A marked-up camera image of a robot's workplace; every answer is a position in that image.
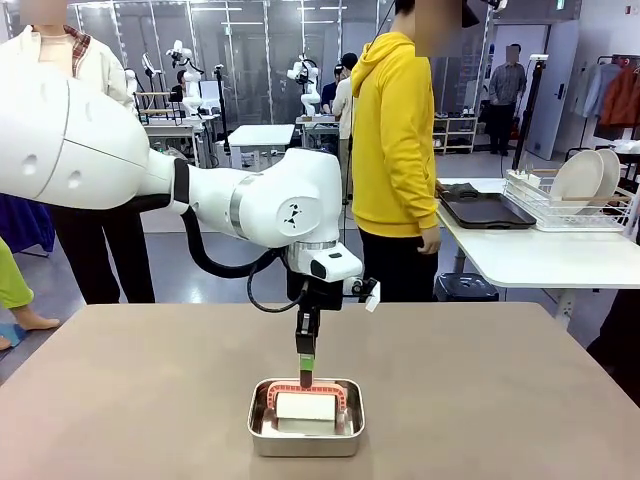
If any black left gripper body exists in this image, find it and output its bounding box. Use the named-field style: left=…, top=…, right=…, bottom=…
left=285, top=267, right=346, bottom=311

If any pink lint roller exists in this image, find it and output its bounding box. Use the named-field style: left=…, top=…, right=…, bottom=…
left=264, top=375, right=351, bottom=431

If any person's right forearm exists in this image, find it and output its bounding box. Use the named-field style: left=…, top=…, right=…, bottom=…
left=394, top=149, right=441, bottom=234

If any person's right hand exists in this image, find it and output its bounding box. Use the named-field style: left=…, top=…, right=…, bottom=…
left=417, top=227, right=442, bottom=255

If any rectangular metal tin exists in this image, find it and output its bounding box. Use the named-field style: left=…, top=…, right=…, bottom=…
left=248, top=377, right=366, bottom=458

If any dark blue plastic stool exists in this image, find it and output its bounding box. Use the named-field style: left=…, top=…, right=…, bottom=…
left=433, top=272, right=501, bottom=303

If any person in yellow hoodie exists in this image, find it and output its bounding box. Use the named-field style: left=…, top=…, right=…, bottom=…
left=349, top=0, right=481, bottom=304

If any small white table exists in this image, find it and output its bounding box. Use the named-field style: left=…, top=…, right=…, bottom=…
left=227, top=123, right=296, bottom=174

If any person in white shirt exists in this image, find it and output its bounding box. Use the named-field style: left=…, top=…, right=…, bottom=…
left=332, top=52, right=356, bottom=201

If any person in dark blue shirt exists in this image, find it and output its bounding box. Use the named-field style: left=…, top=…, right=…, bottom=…
left=321, top=79, right=341, bottom=116

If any white shoe shelf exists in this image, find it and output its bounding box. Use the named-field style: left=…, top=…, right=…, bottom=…
left=432, top=115, right=479, bottom=155

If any white workbench with wooden bars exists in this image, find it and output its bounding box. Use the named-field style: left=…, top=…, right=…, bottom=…
left=134, top=89, right=221, bottom=169

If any large white table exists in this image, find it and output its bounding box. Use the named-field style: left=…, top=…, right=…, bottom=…
left=434, top=175, right=640, bottom=326

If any black pole with white box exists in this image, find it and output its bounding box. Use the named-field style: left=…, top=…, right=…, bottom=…
left=512, top=53, right=550, bottom=171

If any man in dark jacket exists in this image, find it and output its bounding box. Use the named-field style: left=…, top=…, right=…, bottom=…
left=488, top=43, right=527, bottom=157

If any mannequin in green trousers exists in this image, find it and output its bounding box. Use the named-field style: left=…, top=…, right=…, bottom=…
left=0, top=237, right=62, bottom=351

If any blue cloth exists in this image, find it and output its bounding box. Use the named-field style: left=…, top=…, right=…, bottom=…
left=0, top=194, right=55, bottom=259

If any black clothes rack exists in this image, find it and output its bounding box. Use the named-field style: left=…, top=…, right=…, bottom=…
left=564, top=52, right=640, bottom=164

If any mannequin in white jacket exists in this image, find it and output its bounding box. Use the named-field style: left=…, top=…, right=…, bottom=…
left=0, top=0, right=156, bottom=305

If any light blue shirt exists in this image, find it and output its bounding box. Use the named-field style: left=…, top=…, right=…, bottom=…
left=574, top=62, right=619, bottom=119

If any orange jacket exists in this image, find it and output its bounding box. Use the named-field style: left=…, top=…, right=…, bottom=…
left=598, top=63, right=640, bottom=129

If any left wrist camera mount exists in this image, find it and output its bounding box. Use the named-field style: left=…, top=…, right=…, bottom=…
left=342, top=276, right=382, bottom=315

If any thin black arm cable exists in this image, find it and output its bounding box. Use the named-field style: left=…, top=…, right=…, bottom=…
left=246, top=259, right=307, bottom=314

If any black camera tripod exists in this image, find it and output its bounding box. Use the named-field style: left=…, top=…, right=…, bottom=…
left=213, top=63, right=235, bottom=154

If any white wire dish rack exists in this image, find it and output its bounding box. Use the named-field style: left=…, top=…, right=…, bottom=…
left=502, top=167, right=640, bottom=234

